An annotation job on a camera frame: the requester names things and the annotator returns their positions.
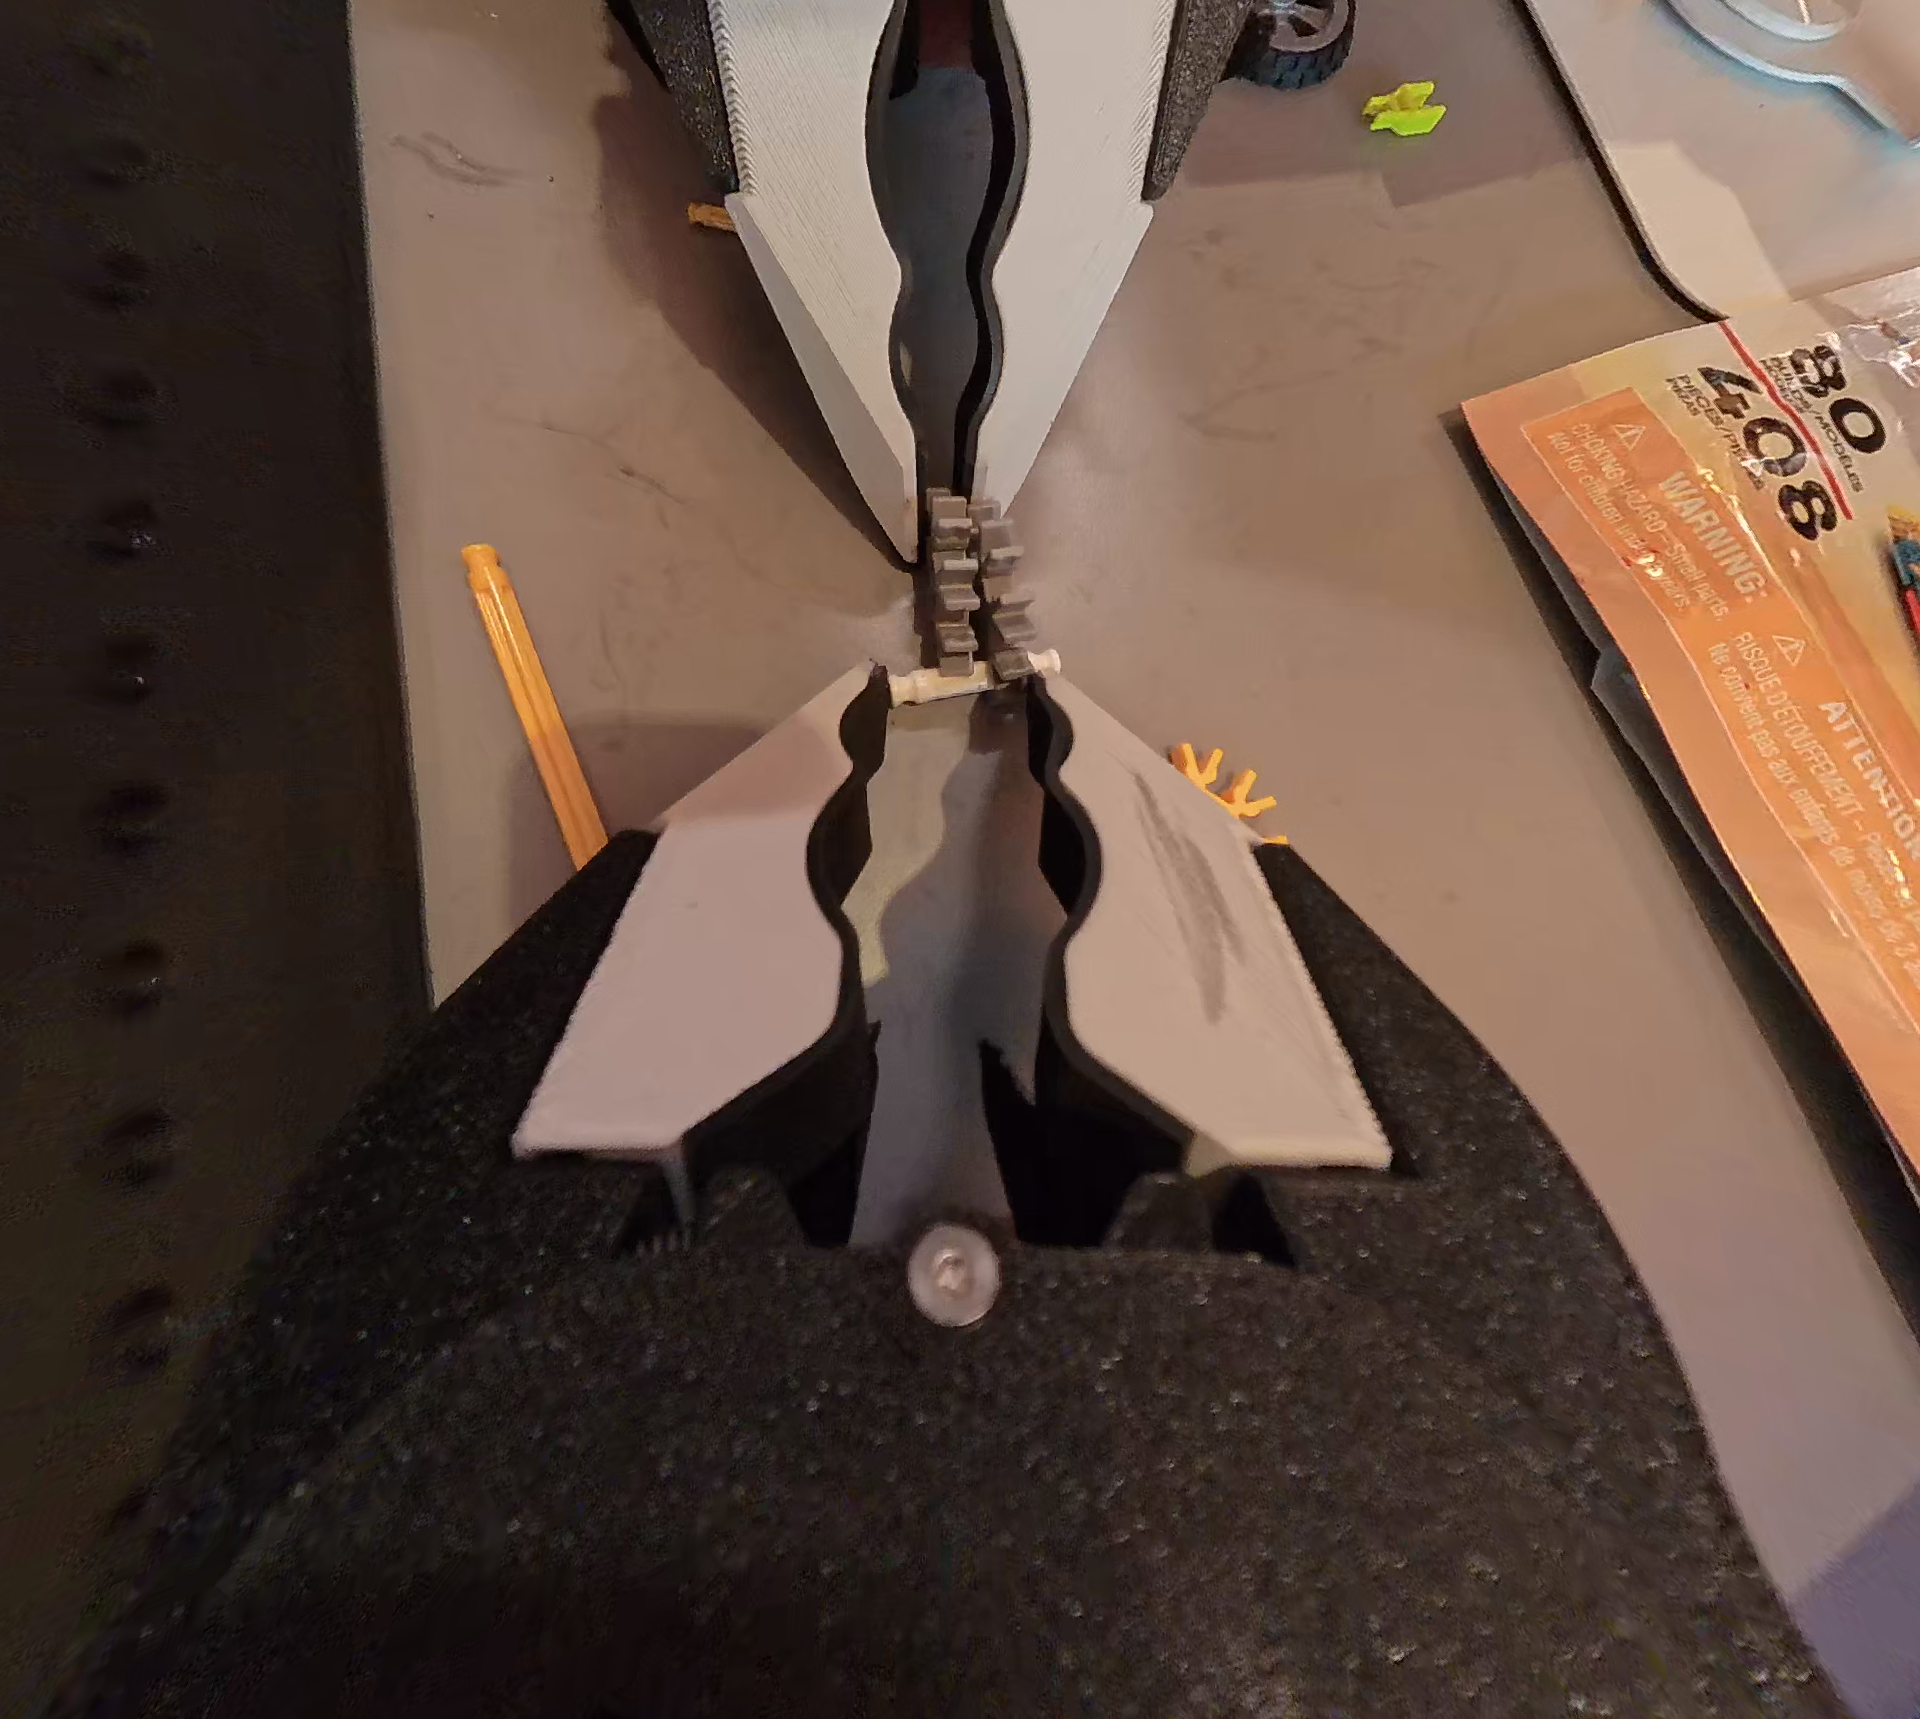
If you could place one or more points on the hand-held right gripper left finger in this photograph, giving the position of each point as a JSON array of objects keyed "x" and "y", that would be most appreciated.
[{"x": 704, "y": 984}]

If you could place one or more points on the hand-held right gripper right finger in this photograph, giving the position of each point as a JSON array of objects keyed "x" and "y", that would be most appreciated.
[{"x": 1215, "y": 1000}]

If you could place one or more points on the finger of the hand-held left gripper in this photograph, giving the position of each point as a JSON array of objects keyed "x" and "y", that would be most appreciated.
[
  {"x": 795, "y": 98},
  {"x": 1095, "y": 98}
]

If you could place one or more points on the short white rod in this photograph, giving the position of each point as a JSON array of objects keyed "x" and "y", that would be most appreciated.
[{"x": 918, "y": 688}]

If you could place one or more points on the grey snowflake connector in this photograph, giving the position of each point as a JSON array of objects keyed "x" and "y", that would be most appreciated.
[
  {"x": 948, "y": 580},
  {"x": 1009, "y": 594}
]

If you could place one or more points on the person's left hand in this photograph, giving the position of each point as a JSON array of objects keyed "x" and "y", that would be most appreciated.
[{"x": 948, "y": 8}]

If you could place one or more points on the small yellow piece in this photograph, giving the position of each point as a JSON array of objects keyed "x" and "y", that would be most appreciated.
[{"x": 704, "y": 214}]

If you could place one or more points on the yellow fan connector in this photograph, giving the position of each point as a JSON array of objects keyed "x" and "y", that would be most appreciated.
[{"x": 1223, "y": 782}]

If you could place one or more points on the small lime green connector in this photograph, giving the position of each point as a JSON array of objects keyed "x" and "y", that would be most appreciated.
[{"x": 1402, "y": 106}]

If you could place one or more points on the long yellow rod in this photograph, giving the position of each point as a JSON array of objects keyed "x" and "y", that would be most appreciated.
[{"x": 532, "y": 700}]

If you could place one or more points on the white rounded board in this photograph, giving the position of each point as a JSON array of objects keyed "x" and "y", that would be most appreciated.
[{"x": 1725, "y": 204}]

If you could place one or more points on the orange toy set bag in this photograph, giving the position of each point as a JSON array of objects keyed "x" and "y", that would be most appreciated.
[{"x": 1725, "y": 624}]

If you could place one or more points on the black perforated panel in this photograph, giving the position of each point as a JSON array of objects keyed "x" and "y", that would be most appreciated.
[{"x": 151, "y": 550}]

